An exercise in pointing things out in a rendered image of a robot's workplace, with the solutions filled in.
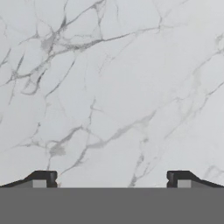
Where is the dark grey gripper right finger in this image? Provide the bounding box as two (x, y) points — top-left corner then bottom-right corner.
(166, 170), (224, 189)

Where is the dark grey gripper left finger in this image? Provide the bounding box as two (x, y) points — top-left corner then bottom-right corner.
(0, 170), (59, 189)

